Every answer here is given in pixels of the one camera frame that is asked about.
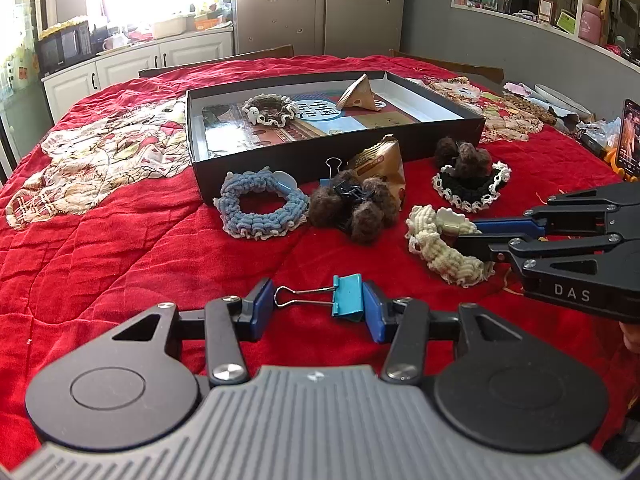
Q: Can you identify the black shallow cardboard box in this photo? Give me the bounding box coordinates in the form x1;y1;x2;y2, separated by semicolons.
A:
186;70;485;205

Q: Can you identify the black binder clip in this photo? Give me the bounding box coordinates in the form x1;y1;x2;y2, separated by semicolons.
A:
320;157;371;210

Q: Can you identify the dark brown pompom tie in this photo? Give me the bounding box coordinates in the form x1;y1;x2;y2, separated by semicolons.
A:
434;136;492;178

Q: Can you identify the silver double-door refrigerator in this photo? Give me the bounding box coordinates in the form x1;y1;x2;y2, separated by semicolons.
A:
234;0;405;58

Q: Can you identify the white kitchen cabinet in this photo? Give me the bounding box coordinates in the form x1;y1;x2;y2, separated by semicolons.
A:
42;24;234;122

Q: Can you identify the white plate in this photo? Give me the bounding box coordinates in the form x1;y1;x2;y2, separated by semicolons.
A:
534;84;592;119

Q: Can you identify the black white-trim scrunchie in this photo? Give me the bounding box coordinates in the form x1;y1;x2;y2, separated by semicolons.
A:
432;162;512;214

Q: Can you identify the brown pompom hair tie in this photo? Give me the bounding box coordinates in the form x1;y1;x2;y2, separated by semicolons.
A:
307;169;403;246

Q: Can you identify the brown white-trim scrunchie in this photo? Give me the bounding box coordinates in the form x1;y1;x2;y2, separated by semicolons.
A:
241;93;298;128

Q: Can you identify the black microwave oven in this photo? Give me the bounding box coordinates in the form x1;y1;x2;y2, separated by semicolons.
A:
36;18;93;76

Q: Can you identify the blue knitted scrunchie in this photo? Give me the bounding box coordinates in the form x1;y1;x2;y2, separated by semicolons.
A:
214;167;310;240

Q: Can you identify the dark wooden chair back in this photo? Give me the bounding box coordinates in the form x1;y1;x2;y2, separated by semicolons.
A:
138;44;295;78

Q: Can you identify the person's right hand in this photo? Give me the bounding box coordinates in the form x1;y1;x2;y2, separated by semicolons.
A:
620;323;640;354

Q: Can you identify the teal binder clip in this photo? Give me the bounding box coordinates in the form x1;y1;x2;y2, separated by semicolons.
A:
273;274;364;322

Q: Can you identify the cream knitted scrunchie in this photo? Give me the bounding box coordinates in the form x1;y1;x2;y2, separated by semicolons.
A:
405;205;495;288

